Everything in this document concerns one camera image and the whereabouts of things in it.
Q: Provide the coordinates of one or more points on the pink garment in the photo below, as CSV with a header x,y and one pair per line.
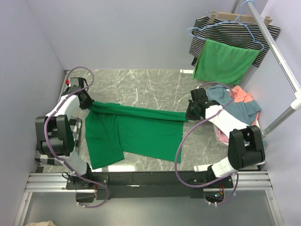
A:
x,y
221,136

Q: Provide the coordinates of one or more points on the wooden clip hanger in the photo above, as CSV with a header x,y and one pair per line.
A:
x,y
223,16

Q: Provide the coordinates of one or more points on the black white checkered shirt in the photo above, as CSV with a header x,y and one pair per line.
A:
x,y
75,125

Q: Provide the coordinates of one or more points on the black white striped shirt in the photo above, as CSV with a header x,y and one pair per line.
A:
x,y
196,47

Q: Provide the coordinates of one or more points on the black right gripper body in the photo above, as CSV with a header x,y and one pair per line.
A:
x,y
191,114

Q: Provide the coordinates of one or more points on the black base beam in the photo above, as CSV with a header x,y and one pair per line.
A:
x,y
132,185

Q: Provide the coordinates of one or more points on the coral orange garment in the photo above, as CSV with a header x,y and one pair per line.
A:
x,y
240,95

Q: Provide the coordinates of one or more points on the aluminium rail frame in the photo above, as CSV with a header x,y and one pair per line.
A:
x,y
54,182

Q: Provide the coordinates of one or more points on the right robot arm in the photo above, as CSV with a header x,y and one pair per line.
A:
x,y
245,146

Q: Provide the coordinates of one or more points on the blue wire hanger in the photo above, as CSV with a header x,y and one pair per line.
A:
x,y
231,33

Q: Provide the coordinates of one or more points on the beige cloth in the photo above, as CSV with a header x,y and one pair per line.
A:
x,y
42,223

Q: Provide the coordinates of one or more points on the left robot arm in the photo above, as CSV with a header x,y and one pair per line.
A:
x,y
54,134

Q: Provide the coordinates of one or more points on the green t-shirt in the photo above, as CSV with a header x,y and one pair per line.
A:
x,y
113,129

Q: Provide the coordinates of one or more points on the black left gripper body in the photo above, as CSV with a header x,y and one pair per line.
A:
x,y
88,100

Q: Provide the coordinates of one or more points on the teal blue garment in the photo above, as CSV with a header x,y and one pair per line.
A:
x,y
245,112

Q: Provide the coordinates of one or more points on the green towel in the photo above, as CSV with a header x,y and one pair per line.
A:
x,y
223,63

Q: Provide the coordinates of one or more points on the silver clothes rack pole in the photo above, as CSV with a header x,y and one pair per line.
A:
x,y
271,88

